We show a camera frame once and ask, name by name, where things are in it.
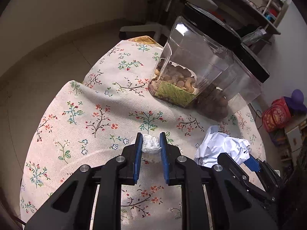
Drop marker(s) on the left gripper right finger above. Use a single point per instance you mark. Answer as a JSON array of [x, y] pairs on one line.
[[198, 187]]

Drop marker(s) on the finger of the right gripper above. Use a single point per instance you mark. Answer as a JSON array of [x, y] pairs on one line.
[[252, 164]]

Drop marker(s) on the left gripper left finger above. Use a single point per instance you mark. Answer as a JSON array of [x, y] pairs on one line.
[[91, 197]]

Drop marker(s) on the blue-white paper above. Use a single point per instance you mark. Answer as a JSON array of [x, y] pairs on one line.
[[215, 143]]

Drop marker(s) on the small white tissue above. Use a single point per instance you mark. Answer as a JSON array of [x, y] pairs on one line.
[[151, 150]]

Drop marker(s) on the wooden shelf cabinet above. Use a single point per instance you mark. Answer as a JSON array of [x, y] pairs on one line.
[[295, 133]]

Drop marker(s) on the red printed bucket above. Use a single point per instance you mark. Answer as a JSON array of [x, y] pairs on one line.
[[276, 116]]

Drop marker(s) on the purple balance ball toy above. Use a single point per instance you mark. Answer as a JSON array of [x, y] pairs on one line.
[[295, 103]]

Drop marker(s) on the dark nut jar black lid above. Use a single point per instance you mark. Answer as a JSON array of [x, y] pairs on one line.
[[235, 87]]

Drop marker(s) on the floral tablecloth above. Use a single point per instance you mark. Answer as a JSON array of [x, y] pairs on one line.
[[91, 122]]

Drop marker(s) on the cashew jar black lid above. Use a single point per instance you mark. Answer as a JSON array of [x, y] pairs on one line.
[[197, 51]]

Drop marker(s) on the silver foil bag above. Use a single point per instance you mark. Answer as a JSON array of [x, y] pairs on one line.
[[254, 36]]

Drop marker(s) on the wooden desk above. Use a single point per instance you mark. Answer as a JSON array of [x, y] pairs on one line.
[[245, 16]]

